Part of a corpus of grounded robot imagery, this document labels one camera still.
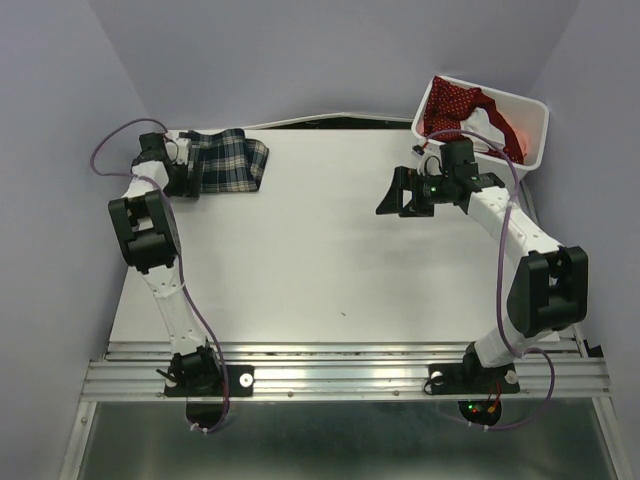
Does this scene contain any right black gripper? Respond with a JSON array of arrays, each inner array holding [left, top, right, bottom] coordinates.
[[375, 165, 454, 216]]

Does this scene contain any navy plaid pleated skirt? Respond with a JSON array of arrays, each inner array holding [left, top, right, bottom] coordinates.
[[180, 128, 270, 194]]

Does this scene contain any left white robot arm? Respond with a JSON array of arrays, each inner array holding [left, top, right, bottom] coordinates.
[[108, 133, 225, 397]]

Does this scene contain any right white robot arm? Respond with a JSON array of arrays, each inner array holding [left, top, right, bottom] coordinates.
[[376, 140, 589, 390]]

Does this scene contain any red polka dot skirt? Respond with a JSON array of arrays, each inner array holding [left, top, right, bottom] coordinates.
[[422, 76, 524, 164]]

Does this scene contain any white garment in bin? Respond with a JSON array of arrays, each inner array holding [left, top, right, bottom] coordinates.
[[460, 107, 506, 154]]

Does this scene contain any white plastic bin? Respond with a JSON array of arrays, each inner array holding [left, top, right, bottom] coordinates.
[[411, 76, 549, 181]]

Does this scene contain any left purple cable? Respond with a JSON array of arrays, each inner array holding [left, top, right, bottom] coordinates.
[[89, 117, 232, 436]]

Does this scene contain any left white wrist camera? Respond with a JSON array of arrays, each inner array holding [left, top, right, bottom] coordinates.
[[165, 134, 194, 166]]

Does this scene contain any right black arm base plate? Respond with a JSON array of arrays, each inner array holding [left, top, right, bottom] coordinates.
[[423, 347, 521, 429]]

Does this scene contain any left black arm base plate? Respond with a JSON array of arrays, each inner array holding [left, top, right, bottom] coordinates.
[[156, 364, 255, 434]]

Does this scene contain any aluminium rail frame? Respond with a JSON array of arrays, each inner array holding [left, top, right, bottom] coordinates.
[[59, 179, 621, 480]]

